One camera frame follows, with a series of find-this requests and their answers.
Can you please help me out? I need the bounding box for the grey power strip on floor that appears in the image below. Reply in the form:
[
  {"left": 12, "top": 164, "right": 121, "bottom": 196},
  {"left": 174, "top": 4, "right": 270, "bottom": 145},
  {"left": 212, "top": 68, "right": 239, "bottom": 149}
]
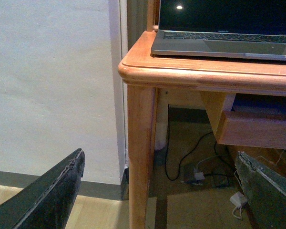
[{"left": 181, "top": 164, "right": 231, "bottom": 188}]

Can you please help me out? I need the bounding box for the wooden desk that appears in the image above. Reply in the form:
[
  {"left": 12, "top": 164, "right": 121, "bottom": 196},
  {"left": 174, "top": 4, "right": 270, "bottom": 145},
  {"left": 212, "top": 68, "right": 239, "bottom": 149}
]
[{"left": 119, "top": 0, "right": 286, "bottom": 229}]

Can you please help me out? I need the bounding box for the black cable on floor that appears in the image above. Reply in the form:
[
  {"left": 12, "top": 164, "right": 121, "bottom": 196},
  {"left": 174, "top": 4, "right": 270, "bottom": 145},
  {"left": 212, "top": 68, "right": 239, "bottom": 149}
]
[{"left": 164, "top": 131, "right": 236, "bottom": 181}]

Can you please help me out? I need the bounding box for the white charger plug on floor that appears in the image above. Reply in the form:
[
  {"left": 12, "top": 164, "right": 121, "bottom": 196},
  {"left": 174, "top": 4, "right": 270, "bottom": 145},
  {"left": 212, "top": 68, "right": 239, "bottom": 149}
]
[{"left": 194, "top": 168, "right": 205, "bottom": 181}]

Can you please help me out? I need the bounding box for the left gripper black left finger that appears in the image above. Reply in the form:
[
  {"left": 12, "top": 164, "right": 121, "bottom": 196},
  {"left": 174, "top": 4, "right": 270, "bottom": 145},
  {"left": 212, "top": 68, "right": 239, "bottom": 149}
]
[{"left": 0, "top": 148, "right": 85, "bottom": 229}]

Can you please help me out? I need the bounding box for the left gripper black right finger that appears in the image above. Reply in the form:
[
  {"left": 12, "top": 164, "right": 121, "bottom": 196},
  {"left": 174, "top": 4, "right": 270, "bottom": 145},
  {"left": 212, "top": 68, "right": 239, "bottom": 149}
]
[{"left": 235, "top": 152, "right": 286, "bottom": 229}]

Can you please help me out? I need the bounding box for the grey laptop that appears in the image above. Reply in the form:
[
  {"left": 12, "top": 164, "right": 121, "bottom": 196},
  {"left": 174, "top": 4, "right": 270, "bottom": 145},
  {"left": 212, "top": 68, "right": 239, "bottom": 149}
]
[{"left": 151, "top": 0, "right": 286, "bottom": 61}]

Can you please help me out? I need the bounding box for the wooden keyboard tray drawer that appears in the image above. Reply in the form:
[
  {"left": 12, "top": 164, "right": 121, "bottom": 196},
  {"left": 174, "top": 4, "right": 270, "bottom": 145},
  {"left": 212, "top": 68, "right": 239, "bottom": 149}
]
[{"left": 215, "top": 111, "right": 286, "bottom": 149}]

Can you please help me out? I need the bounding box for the white power adapter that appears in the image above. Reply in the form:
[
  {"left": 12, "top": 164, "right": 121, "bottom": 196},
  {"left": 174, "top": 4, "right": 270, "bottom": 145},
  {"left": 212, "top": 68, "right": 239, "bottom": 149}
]
[{"left": 230, "top": 192, "right": 247, "bottom": 220}]

